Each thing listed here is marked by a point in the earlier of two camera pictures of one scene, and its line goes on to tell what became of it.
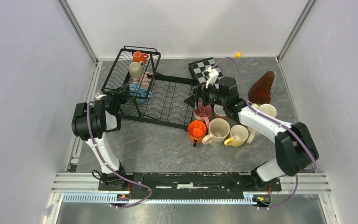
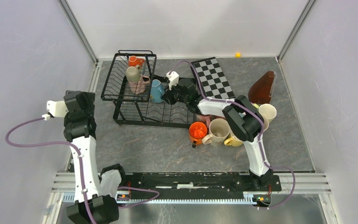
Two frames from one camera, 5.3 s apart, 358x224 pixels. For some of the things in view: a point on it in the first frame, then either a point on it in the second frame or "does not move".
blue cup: (139, 93) to (157, 90)
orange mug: (138, 56) to (133, 61)
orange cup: (196, 131) does not move
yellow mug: (267, 108) does not move
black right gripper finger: (190, 101) to (165, 97)
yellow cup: (239, 134) does not move
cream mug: (219, 129) does not move
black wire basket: (133, 73) does not move
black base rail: (153, 184) does not move
